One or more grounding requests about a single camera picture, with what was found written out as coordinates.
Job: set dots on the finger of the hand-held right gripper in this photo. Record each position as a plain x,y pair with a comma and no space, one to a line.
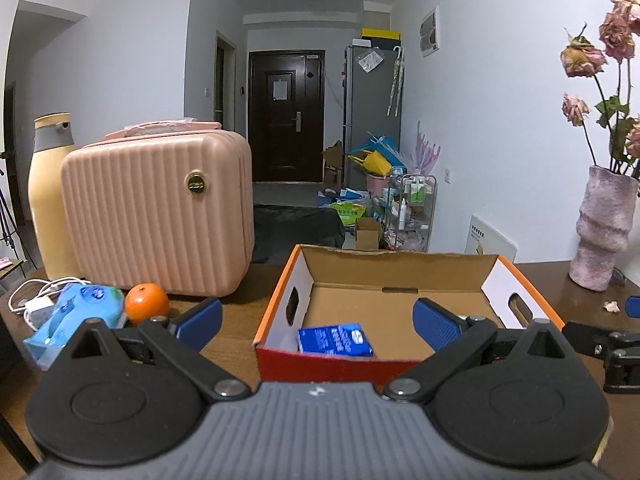
580,336
634,306

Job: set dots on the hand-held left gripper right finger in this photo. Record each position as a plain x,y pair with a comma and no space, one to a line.
435,327

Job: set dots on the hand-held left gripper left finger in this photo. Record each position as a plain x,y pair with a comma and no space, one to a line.
202,317

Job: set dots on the orange cardboard box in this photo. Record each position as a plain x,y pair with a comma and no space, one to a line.
350,270

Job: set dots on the orange fruit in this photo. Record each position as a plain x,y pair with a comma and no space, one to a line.
146,304

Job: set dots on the pink textured vase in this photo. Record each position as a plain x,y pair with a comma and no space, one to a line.
600,225

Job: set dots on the blue tissue packet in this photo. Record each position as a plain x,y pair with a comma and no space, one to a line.
335,340

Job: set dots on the white flat board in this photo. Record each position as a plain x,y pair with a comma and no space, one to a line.
492,240

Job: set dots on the pink ribbed suitcase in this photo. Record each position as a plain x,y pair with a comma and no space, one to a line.
150,220

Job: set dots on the small cardboard box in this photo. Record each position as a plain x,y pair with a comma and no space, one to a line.
367,235

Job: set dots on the dark cloth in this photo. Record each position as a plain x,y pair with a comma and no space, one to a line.
295,232

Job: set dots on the blue wet wipes pack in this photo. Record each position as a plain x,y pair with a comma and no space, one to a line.
75,310

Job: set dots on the green printed bag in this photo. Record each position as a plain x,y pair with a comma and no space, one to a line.
350,214

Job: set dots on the pink plastic bucket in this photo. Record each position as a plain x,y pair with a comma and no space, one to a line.
377,182

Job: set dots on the white power adapter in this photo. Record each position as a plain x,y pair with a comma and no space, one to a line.
39,312

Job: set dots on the yellow bag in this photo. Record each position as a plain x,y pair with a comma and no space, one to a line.
375,162

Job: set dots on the dark brown door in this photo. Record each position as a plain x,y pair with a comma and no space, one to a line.
265,135

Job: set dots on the yellow thermos jug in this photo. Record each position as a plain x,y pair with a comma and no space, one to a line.
47,200

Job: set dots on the pink knitted cloth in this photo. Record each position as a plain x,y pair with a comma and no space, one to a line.
160,127

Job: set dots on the open brown cardboard box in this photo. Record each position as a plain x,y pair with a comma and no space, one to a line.
334,160

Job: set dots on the wooden side shelf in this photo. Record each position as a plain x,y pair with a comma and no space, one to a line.
12,271

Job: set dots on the grey refrigerator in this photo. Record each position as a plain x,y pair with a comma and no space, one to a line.
365,105

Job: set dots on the white paper notice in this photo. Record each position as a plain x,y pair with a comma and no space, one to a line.
280,90

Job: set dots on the white folded umbrella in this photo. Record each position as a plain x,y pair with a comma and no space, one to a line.
396,80

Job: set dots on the clear plastic bag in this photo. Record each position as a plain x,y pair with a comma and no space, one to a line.
370,60

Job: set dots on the bunch of dried pink roses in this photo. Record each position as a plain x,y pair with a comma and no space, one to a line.
616,30

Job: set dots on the black flat box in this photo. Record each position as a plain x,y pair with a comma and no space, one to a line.
387,41

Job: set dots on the white electrical panel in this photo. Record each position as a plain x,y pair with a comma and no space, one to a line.
430,32

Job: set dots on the yellow flat box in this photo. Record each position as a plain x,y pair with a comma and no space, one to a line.
380,32

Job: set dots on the white wall socket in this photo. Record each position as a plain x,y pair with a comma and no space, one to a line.
448,176

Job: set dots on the interior door frame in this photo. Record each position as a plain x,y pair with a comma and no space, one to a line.
218,80

